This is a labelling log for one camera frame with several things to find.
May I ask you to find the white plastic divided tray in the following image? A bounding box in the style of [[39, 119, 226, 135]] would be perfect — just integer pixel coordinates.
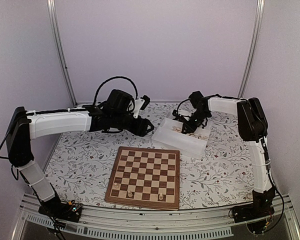
[[151, 111, 213, 159]]

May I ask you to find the right aluminium frame post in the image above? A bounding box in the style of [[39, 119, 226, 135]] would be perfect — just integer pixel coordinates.
[[237, 0, 265, 98]]

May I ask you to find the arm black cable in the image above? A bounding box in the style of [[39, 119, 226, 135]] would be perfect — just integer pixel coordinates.
[[93, 76, 138, 106], [176, 98, 191, 113]]

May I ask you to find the floral patterned table mat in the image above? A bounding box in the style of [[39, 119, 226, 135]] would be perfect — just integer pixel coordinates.
[[44, 103, 274, 210]]

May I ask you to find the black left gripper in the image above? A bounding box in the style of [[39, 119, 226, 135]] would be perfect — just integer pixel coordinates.
[[111, 112, 155, 137]]

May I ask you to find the light chess piece rook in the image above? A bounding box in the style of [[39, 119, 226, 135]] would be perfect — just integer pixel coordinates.
[[127, 190, 134, 199]]

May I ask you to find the aluminium frame post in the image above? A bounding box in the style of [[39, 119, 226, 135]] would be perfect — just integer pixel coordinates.
[[46, 0, 78, 106], [237, 0, 265, 98]]

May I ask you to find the front aluminium rail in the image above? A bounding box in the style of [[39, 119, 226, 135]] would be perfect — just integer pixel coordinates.
[[12, 194, 300, 240]]

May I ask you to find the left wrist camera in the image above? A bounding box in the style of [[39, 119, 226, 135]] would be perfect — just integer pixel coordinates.
[[132, 95, 151, 119]]

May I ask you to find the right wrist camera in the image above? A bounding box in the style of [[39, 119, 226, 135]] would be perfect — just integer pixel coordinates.
[[172, 109, 191, 123]]

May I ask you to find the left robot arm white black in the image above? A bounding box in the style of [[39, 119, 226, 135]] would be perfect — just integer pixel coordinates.
[[1, 89, 154, 217]]

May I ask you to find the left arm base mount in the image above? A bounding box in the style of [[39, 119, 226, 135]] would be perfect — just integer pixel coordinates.
[[38, 195, 83, 223]]

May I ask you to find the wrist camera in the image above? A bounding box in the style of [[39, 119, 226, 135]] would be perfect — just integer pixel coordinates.
[[132, 95, 151, 119], [172, 109, 191, 123]]

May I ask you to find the wooden chess board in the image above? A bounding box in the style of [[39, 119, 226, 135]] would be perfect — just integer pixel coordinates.
[[104, 146, 180, 211]]

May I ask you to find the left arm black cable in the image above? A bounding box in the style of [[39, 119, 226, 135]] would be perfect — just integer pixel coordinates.
[[93, 76, 138, 106]]

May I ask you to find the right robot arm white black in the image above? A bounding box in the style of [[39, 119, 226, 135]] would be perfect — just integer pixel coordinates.
[[172, 91, 276, 218]]

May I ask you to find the light chess piece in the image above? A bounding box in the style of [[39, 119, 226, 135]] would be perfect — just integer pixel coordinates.
[[158, 193, 164, 201]]

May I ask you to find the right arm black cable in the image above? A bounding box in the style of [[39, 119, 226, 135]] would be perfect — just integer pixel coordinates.
[[176, 98, 191, 113]]

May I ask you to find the left aluminium frame post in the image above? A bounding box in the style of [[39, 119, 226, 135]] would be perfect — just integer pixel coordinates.
[[46, 0, 78, 106]]

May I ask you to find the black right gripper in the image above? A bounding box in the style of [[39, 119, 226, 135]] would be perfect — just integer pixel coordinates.
[[182, 109, 211, 133]]

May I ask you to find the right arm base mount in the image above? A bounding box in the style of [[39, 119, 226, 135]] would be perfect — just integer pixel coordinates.
[[228, 200, 275, 235]]

